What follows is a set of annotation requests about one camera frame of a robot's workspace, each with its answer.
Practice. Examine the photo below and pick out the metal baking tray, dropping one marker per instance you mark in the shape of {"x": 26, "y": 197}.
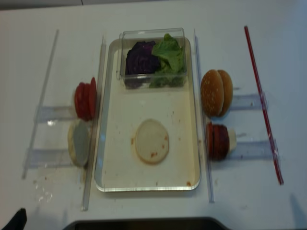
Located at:
{"x": 118, "y": 167}

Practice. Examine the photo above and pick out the clear holder lower right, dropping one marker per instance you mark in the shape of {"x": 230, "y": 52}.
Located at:
{"x": 253, "y": 150}

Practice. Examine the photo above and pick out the tomato slice middle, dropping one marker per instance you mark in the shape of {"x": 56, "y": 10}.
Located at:
{"x": 85, "y": 102}

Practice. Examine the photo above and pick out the purple cabbage leaf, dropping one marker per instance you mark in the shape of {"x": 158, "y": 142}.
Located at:
{"x": 140, "y": 60}

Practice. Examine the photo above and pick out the tomato slice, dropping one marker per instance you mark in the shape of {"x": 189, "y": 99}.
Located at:
{"x": 85, "y": 102}
{"x": 92, "y": 97}
{"x": 78, "y": 97}

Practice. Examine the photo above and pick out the clear holder upper left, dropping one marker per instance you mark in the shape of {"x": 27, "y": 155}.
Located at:
{"x": 54, "y": 113}

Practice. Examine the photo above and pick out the clear plastic container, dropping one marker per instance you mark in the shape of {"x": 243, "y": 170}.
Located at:
{"x": 128, "y": 39}

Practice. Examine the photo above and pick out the clear holder upper right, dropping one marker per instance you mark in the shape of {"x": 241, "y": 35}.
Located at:
{"x": 249, "y": 102}

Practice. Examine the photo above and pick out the bun top rear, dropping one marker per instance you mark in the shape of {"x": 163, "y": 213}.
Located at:
{"x": 228, "y": 91}

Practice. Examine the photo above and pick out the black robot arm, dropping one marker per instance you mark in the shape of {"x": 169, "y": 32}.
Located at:
{"x": 18, "y": 221}

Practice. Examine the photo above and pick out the tomato slice right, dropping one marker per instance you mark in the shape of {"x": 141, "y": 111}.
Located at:
{"x": 92, "y": 97}

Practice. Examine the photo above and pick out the white bun bottom slice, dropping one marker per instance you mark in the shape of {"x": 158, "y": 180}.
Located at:
{"x": 151, "y": 141}

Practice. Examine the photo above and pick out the dark monitor edge bottom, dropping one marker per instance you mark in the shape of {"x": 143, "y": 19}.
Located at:
{"x": 204, "y": 223}

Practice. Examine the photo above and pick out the red meat patty front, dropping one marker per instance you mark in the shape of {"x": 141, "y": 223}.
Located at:
{"x": 209, "y": 139}

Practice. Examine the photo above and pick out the red plastic rod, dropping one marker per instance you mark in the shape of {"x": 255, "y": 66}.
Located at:
{"x": 265, "y": 113}

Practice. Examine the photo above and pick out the dark meat patty stack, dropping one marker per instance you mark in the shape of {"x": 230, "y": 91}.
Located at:
{"x": 220, "y": 143}

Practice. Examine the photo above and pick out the sesame bun top front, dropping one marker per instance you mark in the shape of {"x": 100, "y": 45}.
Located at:
{"x": 212, "y": 93}

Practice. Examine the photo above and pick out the white cheese piece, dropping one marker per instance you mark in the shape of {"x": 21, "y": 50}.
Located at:
{"x": 232, "y": 140}

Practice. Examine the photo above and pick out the bun bottom rear slice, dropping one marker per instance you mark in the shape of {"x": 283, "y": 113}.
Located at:
{"x": 78, "y": 142}

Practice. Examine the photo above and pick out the tomato slice left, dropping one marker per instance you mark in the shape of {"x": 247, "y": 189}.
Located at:
{"x": 78, "y": 97}

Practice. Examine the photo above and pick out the clear holder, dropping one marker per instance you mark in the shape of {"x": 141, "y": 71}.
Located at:
{"x": 253, "y": 150}
{"x": 54, "y": 113}
{"x": 47, "y": 158}
{"x": 249, "y": 102}

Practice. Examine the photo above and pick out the clear rail right of tray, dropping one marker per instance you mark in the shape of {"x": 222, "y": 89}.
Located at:
{"x": 203, "y": 124}

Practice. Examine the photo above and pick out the green lettuce leaf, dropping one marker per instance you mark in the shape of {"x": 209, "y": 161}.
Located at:
{"x": 172, "y": 64}

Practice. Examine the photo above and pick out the clear holder lower left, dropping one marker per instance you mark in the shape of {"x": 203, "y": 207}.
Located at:
{"x": 47, "y": 158}

